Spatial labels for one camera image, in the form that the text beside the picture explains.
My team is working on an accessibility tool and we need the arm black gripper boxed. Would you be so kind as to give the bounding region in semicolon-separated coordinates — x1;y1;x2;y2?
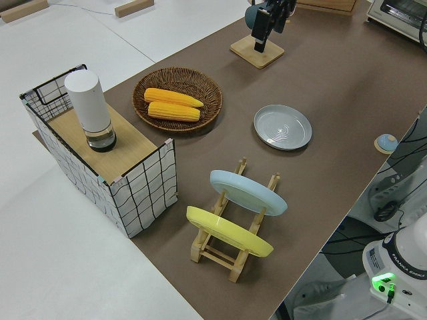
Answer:
251;0;298;53

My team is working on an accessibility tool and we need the gray plate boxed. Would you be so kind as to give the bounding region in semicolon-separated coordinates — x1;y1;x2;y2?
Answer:
253;104;314;152

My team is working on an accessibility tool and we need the wooden mug rack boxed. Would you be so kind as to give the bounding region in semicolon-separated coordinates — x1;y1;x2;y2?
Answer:
229;0;286;70

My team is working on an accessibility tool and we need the light blue plate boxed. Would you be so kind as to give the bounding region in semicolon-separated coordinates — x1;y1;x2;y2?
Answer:
209;169;289;217

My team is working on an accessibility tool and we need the yellow plate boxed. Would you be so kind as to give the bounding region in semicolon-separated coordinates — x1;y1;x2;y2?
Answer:
185;205;275;259

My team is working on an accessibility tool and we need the wooden plate rack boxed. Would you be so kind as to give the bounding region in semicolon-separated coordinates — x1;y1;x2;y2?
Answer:
189;157;282;284

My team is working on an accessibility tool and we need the dark teal mug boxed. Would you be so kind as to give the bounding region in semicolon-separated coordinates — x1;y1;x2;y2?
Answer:
244;3;260;29

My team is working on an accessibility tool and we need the wooden drawer cabinet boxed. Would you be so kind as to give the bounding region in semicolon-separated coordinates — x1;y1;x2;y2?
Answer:
294;0;358;15

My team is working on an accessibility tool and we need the brown table mat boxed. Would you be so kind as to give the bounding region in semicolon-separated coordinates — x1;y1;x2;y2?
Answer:
31;0;427;320

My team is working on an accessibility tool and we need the brown wicker basket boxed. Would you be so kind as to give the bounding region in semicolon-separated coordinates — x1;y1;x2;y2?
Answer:
132;67;224;133

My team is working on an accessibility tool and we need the yellow corn cob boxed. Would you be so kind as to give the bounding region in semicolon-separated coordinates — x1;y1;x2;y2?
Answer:
147;100;201;123
143;87;205;109

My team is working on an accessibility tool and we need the white toaster oven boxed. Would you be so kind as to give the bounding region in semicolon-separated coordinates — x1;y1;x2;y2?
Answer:
366;0;427;43

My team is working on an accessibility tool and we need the wooden block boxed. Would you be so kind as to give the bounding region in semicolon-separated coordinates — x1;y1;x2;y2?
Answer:
113;0;155;19
0;0;49;25

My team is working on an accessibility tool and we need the white cylinder bottle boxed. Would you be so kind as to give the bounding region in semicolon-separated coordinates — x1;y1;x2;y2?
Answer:
63;69;119;154

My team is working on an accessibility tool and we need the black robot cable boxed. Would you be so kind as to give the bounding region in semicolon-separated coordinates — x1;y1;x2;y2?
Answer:
417;22;427;55

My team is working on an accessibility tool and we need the wire grid box wooden shelf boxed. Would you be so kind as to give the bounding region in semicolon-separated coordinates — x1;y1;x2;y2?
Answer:
19;63;179;240

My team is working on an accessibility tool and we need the black coiled cable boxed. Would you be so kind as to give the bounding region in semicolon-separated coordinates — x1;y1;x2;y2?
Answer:
373;200;400;223

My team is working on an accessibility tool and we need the gray cable green plug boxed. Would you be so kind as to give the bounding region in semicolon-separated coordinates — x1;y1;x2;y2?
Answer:
293;282;397;320

